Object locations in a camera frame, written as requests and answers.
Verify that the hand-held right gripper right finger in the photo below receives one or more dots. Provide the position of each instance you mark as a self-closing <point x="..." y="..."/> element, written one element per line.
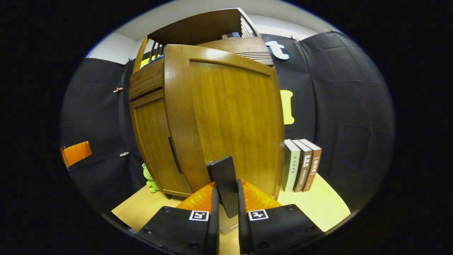
<point x="242" y="226"/>

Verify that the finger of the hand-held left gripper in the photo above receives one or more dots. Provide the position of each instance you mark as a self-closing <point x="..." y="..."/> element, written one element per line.
<point x="76" y="154"/>

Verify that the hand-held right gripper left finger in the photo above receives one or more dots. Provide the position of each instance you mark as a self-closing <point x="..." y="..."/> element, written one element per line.
<point x="184" y="226"/>

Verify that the wooden cabinet door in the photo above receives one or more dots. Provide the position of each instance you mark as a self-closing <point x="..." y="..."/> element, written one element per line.
<point x="152" y="141"/>
<point x="230" y="117"/>

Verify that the wooden double-door shoe cabinet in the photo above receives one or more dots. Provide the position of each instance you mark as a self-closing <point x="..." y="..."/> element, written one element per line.
<point x="198" y="28"/>

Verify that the green frog toy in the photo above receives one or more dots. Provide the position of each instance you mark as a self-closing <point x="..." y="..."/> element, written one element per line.
<point x="150" y="180"/>

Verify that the white green book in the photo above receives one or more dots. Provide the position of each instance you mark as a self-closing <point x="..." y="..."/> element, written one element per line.
<point x="290" y="166"/>

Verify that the grey brown book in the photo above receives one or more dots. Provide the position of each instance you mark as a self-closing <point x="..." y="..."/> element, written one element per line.
<point x="303" y="166"/>

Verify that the brown book with white label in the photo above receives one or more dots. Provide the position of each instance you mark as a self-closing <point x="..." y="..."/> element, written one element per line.
<point x="315" y="166"/>

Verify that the wooden drawer with black knob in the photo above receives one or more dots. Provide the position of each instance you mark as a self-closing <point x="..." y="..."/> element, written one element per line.
<point x="145" y="83"/>

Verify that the blue cloth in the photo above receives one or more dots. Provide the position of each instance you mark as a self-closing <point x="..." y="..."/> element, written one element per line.
<point x="157" y="58"/>

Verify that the black backdrop cloth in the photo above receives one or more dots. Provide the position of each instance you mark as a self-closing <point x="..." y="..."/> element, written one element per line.
<point x="354" y="124"/>

